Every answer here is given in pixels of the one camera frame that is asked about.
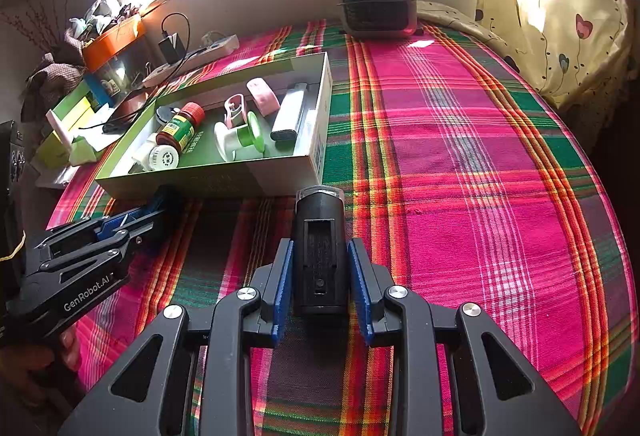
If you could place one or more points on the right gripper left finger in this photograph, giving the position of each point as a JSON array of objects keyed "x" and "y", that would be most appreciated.
[{"x": 149, "y": 389}]

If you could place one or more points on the white green thread spool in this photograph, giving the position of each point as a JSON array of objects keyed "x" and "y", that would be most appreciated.
[{"x": 230, "y": 140}]

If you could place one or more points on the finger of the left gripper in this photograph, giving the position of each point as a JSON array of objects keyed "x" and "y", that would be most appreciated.
[
  {"x": 53, "y": 262},
  {"x": 91, "y": 230}
]

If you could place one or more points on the black rectangular device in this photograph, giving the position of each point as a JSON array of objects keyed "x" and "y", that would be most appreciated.
[{"x": 320, "y": 272}]

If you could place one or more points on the pink oval case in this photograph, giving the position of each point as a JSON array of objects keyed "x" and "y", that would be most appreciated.
[{"x": 266, "y": 101}]

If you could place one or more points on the black plug adapter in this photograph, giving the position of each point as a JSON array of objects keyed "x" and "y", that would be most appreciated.
[{"x": 172, "y": 48}]

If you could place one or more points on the heart pattern curtain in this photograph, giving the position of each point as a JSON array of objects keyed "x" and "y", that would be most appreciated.
[{"x": 573, "y": 52}]

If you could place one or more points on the green cardboard tray box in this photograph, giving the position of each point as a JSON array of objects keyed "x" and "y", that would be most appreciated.
[{"x": 283, "y": 169}]

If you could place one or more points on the plaid blanket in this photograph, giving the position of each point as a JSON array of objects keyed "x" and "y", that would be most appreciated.
[{"x": 460, "y": 180}]

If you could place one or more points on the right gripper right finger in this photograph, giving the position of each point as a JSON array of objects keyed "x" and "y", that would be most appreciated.
[{"x": 462, "y": 352}]

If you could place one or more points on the white power strip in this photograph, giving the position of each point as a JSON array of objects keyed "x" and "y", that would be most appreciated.
[{"x": 194, "y": 60}]

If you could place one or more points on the white black lighter bar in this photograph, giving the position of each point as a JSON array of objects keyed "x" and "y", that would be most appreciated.
[{"x": 285, "y": 125}]

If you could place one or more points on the orange storage box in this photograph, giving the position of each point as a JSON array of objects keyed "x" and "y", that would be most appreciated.
[{"x": 112, "y": 42}]

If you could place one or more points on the yellow green box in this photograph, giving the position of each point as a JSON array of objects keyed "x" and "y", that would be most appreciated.
[{"x": 74, "y": 110}]

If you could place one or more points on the white tape roll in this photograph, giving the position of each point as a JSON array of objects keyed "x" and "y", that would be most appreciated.
[{"x": 152, "y": 157}]

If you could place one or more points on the black round dish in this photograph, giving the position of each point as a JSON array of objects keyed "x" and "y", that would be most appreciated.
[{"x": 164, "y": 114}]

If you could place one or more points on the left hand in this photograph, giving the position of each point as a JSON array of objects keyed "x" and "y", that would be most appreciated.
[{"x": 19, "y": 363}]

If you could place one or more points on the red cap medicine bottle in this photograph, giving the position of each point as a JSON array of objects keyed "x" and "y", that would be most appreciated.
[{"x": 181, "y": 128}]

